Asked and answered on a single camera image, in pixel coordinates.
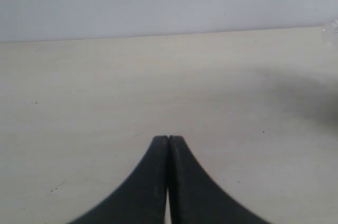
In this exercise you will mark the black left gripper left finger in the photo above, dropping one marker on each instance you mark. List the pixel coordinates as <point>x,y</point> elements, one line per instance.
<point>141,198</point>

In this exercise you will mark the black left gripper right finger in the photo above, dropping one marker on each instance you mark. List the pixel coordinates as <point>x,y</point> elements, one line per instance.
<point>193,196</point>

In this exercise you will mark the clear jasmine tea bottle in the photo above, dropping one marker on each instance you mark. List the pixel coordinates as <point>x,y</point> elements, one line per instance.
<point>329,33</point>

